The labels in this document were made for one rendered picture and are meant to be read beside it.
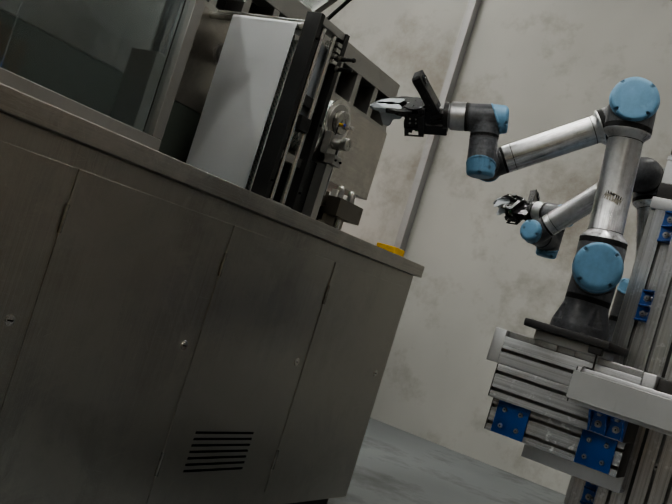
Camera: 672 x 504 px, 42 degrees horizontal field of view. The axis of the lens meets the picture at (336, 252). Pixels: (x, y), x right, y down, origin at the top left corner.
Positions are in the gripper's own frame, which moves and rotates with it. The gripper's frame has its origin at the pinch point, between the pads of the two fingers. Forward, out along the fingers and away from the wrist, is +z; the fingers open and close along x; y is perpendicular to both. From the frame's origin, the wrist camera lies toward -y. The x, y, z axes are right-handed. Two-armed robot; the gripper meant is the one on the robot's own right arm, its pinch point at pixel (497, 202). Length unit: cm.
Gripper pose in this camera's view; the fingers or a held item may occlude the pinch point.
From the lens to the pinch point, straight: 335.0
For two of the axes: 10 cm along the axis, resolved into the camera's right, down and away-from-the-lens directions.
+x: 3.7, 8.1, 4.6
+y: -7.0, 5.7, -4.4
